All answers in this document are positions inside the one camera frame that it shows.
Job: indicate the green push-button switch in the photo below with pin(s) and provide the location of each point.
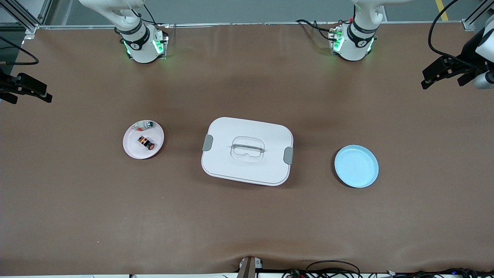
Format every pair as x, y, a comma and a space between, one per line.
148, 124

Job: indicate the brown table mat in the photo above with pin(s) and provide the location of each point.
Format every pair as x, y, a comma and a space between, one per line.
115, 212

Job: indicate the clear table edge rail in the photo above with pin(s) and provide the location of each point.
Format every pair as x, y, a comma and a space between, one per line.
251, 24

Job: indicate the aluminium frame profile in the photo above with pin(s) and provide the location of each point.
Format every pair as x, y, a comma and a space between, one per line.
478, 13
31, 27

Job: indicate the brown table edge bracket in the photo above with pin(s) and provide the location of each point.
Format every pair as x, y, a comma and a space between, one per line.
249, 268

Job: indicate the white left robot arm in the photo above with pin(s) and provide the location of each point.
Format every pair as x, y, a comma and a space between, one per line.
353, 42

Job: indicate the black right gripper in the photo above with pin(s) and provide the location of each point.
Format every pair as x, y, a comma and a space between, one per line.
4, 84

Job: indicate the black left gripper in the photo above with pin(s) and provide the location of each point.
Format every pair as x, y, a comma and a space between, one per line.
468, 51

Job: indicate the white lidded storage box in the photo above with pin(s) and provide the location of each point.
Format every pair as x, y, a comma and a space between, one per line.
224, 162

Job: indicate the light blue round plate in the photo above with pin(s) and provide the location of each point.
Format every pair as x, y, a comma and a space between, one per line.
357, 166

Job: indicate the grey box latch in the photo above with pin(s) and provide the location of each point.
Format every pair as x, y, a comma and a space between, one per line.
288, 155
207, 143

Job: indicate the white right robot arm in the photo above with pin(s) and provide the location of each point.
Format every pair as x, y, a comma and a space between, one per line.
141, 42

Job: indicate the pink round plate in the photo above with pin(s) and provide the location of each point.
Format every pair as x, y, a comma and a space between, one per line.
131, 144

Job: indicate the orange push-button switch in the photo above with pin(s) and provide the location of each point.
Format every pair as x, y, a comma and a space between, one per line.
146, 143

